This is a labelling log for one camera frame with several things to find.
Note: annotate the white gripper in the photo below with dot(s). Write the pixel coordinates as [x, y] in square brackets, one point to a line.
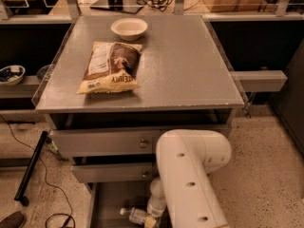
[156, 206]

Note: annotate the clear plastic water bottle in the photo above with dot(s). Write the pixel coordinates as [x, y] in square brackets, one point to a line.
[135, 215]

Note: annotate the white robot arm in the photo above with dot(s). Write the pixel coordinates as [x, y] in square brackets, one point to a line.
[184, 159]

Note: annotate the bottom open grey drawer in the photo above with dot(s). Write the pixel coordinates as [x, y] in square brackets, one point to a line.
[108, 198]

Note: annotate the middle grey drawer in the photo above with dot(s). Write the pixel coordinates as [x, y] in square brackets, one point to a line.
[114, 172]

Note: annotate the top grey drawer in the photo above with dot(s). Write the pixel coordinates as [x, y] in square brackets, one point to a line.
[110, 142]

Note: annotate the grey drawer cabinet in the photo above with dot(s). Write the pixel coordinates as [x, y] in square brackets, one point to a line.
[184, 80]

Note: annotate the black bar on floor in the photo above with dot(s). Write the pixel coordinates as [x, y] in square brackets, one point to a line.
[20, 194]

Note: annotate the dark shoe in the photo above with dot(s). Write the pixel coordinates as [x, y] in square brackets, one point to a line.
[15, 220]

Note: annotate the brown yellow chip bag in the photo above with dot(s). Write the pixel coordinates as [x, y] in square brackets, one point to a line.
[111, 68]

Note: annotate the grey side shelf beam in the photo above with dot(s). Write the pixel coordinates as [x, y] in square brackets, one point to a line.
[261, 81]

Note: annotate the dark bowl on shelf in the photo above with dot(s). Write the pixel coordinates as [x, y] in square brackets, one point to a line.
[45, 72]

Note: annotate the white paper bowl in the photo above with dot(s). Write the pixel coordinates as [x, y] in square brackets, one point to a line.
[129, 29]

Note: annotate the white bowl with items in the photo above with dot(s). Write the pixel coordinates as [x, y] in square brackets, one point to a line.
[11, 75]

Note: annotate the black monitor stand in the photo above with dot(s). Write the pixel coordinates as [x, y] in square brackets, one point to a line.
[124, 6]

